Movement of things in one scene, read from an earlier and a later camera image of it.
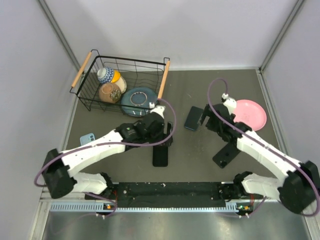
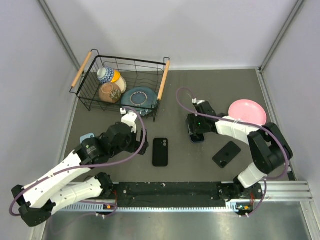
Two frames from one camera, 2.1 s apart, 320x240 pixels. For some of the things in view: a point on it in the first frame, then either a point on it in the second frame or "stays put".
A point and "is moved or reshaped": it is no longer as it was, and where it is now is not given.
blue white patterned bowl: x=105 y=75 stays put
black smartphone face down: x=225 y=155 stays put
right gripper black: x=207 y=112 to x=192 y=119
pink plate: x=250 y=113 stays put
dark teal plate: x=135 y=101 stays put
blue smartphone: x=193 y=118 is moved or reshaped
